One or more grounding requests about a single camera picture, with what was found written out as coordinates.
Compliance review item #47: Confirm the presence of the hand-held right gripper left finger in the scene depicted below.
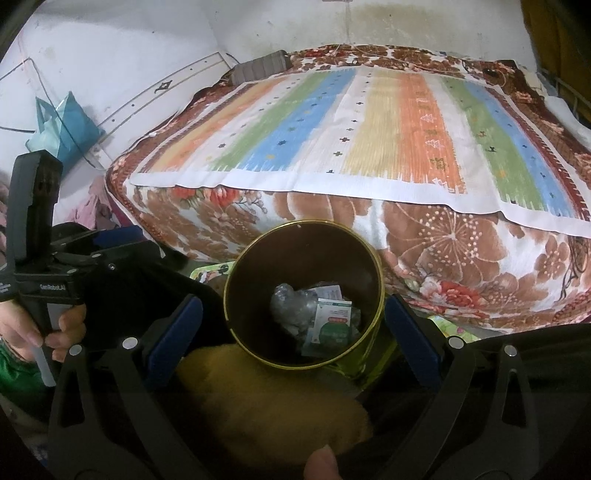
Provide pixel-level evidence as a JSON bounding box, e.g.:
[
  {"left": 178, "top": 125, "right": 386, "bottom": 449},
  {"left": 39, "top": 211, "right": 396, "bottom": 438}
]
[{"left": 48, "top": 296, "right": 208, "bottom": 480}]

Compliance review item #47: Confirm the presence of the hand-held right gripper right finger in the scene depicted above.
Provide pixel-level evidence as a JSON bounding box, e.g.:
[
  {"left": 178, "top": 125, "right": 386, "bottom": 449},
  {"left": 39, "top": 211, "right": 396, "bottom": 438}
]
[{"left": 385, "top": 293, "right": 541, "bottom": 480}]

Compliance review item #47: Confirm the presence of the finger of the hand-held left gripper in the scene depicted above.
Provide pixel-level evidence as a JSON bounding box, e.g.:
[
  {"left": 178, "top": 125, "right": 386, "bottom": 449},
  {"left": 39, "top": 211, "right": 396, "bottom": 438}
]
[
  {"left": 53, "top": 227, "right": 145, "bottom": 257},
  {"left": 99, "top": 244, "right": 163, "bottom": 282}
]

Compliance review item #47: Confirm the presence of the green and white box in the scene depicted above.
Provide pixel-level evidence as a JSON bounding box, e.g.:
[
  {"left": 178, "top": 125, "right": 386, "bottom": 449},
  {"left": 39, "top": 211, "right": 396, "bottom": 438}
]
[{"left": 302, "top": 298, "right": 354, "bottom": 356}]

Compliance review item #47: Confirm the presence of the gold metal can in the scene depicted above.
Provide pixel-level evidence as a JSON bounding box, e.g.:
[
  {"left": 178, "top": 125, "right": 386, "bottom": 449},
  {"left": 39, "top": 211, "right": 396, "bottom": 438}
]
[{"left": 223, "top": 220, "right": 402, "bottom": 381}]

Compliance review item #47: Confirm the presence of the clear plastic bag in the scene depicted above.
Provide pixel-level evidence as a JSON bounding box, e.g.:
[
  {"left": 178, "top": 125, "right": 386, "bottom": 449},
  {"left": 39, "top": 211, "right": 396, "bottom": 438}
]
[{"left": 270, "top": 282, "right": 319, "bottom": 335}]

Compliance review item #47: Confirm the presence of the person's left hand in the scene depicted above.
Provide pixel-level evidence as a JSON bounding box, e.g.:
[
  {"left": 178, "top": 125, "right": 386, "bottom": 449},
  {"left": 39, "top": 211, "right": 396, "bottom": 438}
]
[{"left": 0, "top": 305, "right": 88, "bottom": 365}]

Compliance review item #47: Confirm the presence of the person's right hand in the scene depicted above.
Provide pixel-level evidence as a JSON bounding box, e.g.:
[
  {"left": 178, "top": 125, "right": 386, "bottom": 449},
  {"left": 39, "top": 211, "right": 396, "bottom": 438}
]
[{"left": 305, "top": 445, "right": 340, "bottom": 480}]

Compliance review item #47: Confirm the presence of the pink cloth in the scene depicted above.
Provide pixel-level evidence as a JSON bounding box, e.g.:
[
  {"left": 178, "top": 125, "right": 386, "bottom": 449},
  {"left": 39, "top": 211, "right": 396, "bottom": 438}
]
[{"left": 69, "top": 175, "right": 130, "bottom": 227}]

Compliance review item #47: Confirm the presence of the floral brown blanket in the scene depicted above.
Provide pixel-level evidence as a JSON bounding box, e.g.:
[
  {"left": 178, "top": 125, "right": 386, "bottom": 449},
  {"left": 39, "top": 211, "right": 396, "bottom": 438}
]
[{"left": 106, "top": 44, "right": 591, "bottom": 335}]

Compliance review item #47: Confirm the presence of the yellow plush cloth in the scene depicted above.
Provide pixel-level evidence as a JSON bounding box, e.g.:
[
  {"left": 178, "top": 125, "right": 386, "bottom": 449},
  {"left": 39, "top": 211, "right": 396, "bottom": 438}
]
[{"left": 175, "top": 344, "right": 375, "bottom": 480}]

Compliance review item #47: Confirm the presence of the teal shopping bag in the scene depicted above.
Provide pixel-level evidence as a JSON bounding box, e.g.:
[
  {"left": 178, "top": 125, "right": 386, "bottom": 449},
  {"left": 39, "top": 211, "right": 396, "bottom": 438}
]
[{"left": 25, "top": 92, "right": 105, "bottom": 171}]

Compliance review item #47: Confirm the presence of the white metal headboard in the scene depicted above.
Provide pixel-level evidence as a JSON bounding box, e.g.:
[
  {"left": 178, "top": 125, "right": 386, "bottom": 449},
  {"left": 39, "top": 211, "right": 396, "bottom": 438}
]
[{"left": 88, "top": 51, "right": 241, "bottom": 171}]

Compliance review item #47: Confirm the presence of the striped colourful mat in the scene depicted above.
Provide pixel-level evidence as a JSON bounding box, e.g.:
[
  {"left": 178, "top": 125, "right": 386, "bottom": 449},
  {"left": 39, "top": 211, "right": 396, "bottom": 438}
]
[{"left": 129, "top": 65, "right": 591, "bottom": 238}]

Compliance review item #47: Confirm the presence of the grey pillow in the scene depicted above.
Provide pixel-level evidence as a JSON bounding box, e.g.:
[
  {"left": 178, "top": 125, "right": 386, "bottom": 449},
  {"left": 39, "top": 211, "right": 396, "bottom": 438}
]
[{"left": 231, "top": 52, "right": 289, "bottom": 85}]

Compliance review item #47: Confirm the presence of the white folded cloth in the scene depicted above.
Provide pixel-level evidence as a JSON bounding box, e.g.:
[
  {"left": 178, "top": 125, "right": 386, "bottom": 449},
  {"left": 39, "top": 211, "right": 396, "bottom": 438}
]
[{"left": 547, "top": 97, "right": 591, "bottom": 134}]

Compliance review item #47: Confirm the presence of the yellow hanging garment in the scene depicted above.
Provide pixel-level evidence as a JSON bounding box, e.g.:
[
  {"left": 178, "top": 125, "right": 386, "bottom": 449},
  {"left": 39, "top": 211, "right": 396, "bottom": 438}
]
[{"left": 522, "top": 0, "right": 591, "bottom": 88}]

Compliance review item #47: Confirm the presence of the metal wire rack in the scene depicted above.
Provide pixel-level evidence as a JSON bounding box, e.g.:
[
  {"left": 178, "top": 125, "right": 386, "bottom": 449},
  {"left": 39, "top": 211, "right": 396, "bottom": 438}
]
[{"left": 538, "top": 69, "right": 591, "bottom": 121}]

